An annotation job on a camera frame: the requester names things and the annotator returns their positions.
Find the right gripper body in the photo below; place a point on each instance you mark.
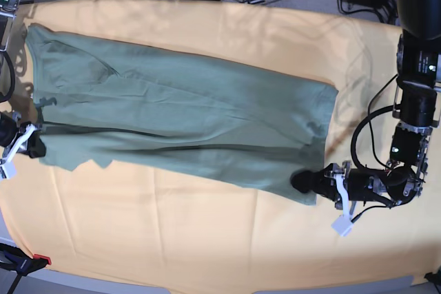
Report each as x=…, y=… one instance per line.
x=11, y=132

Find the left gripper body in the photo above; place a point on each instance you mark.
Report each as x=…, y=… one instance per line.
x=360, y=187

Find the green T-shirt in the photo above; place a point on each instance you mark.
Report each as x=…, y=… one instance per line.
x=107, y=101

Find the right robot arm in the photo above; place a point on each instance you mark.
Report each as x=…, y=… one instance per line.
x=8, y=15

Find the orange table cloth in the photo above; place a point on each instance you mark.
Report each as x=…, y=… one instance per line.
x=141, y=225

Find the black red table clamp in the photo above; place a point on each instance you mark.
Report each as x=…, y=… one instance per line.
x=13, y=259

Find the black corner clamp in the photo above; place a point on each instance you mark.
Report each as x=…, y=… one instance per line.
x=434, y=278

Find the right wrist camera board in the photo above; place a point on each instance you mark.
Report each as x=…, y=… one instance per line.
x=7, y=170

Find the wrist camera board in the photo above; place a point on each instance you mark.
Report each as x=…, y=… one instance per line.
x=342, y=225
x=7, y=170

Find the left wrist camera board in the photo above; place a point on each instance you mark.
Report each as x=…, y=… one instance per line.
x=342, y=225

